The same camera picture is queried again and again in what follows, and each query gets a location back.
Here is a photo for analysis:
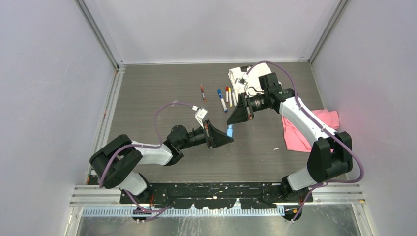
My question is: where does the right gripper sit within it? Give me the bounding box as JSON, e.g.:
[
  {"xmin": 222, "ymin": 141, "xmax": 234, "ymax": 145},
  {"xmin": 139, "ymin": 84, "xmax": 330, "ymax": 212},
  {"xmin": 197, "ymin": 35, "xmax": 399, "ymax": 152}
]
[{"xmin": 227, "ymin": 93, "xmax": 268, "ymax": 125}]

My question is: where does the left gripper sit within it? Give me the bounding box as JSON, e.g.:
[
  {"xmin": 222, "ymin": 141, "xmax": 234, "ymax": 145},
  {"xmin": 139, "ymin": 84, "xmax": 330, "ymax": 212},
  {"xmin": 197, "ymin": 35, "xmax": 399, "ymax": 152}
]
[{"xmin": 178, "ymin": 119, "xmax": 233, "ymax": 149}]

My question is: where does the light blue highlighter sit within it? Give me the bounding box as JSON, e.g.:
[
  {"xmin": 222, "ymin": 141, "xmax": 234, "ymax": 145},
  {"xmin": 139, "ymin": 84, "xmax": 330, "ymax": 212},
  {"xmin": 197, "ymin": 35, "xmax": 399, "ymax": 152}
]
[{"xmin": 226, "ymin": 124, "xmax": 233, "ymax": 137}]

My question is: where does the white acrylic marker grey tip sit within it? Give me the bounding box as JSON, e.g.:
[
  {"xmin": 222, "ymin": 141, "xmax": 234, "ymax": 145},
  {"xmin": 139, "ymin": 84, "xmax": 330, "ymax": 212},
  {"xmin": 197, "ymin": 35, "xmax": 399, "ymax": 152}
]
[{"xmin": 230, "ymin": 92, "xmax": 237, "ymax": 106}]

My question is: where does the white blue marker pen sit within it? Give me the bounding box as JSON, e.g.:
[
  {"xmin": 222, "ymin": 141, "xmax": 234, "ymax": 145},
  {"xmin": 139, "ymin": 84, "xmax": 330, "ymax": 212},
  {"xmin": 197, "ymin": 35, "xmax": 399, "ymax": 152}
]
[{"xmin": 220, "ymin": 96, "xmax": 228, "ymax": 113}]

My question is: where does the blue pen cap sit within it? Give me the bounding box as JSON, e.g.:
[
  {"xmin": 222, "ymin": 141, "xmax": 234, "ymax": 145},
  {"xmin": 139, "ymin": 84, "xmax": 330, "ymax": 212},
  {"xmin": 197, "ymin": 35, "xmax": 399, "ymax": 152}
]
[{"xmin": 217, "ymin": 89, "xmax": 223, "ymax": 98}]

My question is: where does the orange brown gel pen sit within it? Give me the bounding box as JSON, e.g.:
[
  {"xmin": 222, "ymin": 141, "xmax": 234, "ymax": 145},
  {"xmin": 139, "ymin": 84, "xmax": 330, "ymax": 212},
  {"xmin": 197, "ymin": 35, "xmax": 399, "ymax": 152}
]
[{"xmin": 200, "ymin": 84, "xmax": 207, "ymax": 102}]

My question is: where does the white pen yellow end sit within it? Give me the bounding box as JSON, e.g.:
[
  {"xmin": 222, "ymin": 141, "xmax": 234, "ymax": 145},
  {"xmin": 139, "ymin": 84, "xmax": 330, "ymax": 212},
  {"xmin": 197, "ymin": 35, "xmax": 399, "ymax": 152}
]
[{"xmin": 228, "ymin": 91, "xmax": 233, "ymax": 107}]

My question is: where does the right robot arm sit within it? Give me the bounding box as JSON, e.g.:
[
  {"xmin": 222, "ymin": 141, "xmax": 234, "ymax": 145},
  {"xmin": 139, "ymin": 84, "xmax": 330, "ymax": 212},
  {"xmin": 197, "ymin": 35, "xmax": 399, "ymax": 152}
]
[{"xmin": 227, "ymin": 73, "xmax": 353, "ymax": 201}]

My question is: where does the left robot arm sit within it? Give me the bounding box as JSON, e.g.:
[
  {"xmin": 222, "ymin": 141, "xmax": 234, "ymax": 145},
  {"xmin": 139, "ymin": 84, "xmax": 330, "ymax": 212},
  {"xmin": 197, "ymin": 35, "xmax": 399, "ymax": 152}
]
[{"xmin": 89, "ymin": 120, "xmax": 234, "ymax": 203}]

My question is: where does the white folded cloth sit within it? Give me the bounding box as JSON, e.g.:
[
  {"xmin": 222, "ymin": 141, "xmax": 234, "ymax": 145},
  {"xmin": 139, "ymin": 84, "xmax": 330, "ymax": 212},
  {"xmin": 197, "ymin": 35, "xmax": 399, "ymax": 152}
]
[{"xmin": 228, "ymin": 63, "xmax": 272, "ymax": 99}]

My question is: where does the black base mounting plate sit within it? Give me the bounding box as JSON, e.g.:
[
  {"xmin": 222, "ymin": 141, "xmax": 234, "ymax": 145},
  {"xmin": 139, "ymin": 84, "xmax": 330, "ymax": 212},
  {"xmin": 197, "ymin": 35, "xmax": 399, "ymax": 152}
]
[{"xmin": 120, "ymin": 182, "xmax": 312, "ymax": 209}]

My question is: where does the pink cloth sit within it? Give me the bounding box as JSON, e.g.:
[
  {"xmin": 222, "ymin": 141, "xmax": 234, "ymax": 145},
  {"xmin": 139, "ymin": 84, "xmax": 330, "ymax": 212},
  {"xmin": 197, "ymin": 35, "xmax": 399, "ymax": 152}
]
[{"xmin": 282, "ymin": 108, "xmax": 339, "ymax": 152}]

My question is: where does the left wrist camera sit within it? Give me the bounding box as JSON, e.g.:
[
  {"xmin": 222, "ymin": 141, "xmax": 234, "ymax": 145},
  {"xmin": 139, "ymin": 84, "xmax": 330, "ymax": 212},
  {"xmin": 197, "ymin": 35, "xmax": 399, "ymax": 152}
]
[{"xmin": 192, "ymin": 105, "xmax": 208, "ymax": 128}]

